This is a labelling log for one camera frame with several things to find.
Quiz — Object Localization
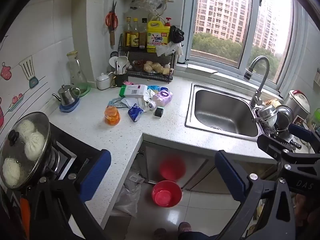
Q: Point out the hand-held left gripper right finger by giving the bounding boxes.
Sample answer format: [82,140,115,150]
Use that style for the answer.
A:
[214,150,297,240]

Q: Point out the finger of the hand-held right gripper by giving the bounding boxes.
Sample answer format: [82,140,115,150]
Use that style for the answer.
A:
[257,134,320,167]
[288,124,320,153]

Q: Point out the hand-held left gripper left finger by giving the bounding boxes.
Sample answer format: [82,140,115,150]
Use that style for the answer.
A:
[29,149,112,240]

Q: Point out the orange plastic cup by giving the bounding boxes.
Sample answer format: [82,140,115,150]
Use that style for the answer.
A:
[104,106,121,126]

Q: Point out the red plastic bin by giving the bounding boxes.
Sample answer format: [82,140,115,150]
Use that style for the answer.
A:
[151,180,183,208]

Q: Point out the blue tissue packet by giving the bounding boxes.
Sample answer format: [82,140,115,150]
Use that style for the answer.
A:
[128,103,144,122]

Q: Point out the teal packet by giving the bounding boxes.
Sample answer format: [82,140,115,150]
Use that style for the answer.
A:
[108,99,126,108]

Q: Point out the white paper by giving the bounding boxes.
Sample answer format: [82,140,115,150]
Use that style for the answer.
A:
[121,89,157,111]

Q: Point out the green and white box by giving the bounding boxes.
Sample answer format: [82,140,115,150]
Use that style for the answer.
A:
[119,84,149,98]

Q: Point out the purple wipes packet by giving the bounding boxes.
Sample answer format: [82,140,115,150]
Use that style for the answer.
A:
[147,87,174,111]

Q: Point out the steel bowls by sink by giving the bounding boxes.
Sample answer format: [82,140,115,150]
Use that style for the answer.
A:
[274,105,294,131]

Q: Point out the steel wool scrubber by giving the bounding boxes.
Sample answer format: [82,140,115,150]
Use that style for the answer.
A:
[252,116,276,137]

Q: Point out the white rice cooker red lid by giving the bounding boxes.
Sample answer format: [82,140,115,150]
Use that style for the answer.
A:
[284,89,311,121]

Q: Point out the white base cabinet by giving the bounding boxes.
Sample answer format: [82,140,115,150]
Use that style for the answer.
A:
[140,139,275,194]

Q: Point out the stainless steel bowl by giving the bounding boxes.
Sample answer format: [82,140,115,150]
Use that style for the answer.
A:
[257,104,279,128]

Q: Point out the black gas stove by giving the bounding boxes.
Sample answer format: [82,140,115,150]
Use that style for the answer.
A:
[41,122,112,182]

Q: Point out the crumpled translucent plastic bag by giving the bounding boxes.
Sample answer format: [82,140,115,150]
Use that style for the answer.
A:
[114,173,146,217]

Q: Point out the stainless steel sink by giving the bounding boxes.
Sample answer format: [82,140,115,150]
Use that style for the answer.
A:
[185,83,263,143]

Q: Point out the steel gooseneck faucet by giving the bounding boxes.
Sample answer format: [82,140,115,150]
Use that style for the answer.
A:
[243,55,271,108]

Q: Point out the person's slipper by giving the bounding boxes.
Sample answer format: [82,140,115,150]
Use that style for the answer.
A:
[178,222,193,233]
[153,228,168,240]

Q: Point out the white steamed bun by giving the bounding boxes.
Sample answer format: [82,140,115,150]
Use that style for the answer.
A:
[15,119,35,140]
[24,132,46,161]
[2,157,22,188]

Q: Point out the person's leg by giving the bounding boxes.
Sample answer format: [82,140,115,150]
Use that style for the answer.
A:
[177,231,217,240]

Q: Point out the steamer pot with glass lid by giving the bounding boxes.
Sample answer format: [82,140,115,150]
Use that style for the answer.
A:
[0,111,54,190]

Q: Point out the blue plastic tray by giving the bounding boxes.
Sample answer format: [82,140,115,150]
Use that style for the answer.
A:
[59,97,80,113]

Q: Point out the green plastic tray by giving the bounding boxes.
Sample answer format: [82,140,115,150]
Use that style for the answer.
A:
[71,84,92,97]

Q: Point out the stainless steel kettle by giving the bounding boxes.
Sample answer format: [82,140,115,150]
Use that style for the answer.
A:
[52,84,81,107]

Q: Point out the white ceramic condiment pot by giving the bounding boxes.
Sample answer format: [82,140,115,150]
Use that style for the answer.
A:
[96,72,114,91]

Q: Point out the glass carafe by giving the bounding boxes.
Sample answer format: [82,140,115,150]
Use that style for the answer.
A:
[66,51,88,93]

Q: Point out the pink and blue plastic bag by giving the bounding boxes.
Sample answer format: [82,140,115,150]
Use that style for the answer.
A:
[122,80,162,92]

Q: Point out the white ceramic ladle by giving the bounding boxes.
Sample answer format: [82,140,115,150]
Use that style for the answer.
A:
[109,56,129,75]

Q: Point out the window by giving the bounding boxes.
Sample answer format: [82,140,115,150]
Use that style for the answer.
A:
[180,0,308,93]

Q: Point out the white plastic bag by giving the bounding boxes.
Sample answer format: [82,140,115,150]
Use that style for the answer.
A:
[156,42,184,57]

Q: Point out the yellow detergent jug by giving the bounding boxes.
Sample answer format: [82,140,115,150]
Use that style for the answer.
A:
[146,21,171,53]

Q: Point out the black plastic bag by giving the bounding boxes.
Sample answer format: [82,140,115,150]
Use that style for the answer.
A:
[170,26,185,44]

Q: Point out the clear hanging plastic bag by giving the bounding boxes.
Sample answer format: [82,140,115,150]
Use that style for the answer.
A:
[129,0,167,14]

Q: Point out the dark green mug gold handle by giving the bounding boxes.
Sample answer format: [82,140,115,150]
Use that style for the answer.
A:
[113,69,129,87]

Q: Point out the black wire rack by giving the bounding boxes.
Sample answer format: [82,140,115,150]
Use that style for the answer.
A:
[118,33,176,84]

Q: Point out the spatula wall sticker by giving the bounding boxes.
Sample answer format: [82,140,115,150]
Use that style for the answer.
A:
[19,55,39,89]

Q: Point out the orange handled scissors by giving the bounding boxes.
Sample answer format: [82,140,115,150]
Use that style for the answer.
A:
[105,0,119,28]

